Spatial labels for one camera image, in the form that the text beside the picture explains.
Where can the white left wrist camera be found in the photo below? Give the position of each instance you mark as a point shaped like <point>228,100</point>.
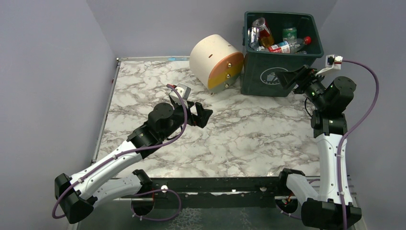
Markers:
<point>183,90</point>

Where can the cream orange yellow drawer unit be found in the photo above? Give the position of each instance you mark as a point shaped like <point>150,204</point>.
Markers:
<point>216,63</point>

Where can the clear bottle red label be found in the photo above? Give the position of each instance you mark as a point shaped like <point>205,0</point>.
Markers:
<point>290,46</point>

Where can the dark green plastic bin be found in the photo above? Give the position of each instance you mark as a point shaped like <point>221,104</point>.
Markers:
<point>258,77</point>

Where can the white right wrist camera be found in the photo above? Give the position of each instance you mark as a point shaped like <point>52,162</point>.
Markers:
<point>333,64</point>

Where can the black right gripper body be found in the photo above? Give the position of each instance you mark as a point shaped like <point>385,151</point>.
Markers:
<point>304,82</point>

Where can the green tinted water bottle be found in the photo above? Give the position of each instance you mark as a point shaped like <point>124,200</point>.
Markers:
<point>289,34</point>

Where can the red label amber tea bottle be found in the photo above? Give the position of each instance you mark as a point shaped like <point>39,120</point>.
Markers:
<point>265,36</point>

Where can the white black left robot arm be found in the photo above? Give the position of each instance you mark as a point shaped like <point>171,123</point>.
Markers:
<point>79,194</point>

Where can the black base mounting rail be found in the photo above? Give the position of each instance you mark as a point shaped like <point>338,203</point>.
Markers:
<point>216,192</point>

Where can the crushed clear bottle pink label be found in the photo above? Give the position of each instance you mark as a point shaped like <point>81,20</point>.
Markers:
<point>253,38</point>

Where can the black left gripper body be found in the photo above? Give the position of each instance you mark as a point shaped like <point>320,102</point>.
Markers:
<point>190,112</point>

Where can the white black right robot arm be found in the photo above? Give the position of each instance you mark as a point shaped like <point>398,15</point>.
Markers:
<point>331,206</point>

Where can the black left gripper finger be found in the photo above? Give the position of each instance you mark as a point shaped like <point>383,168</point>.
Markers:
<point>176,102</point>
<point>202,116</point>

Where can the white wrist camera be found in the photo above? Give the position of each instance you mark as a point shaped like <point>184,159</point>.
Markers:
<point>183,90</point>
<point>333,64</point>

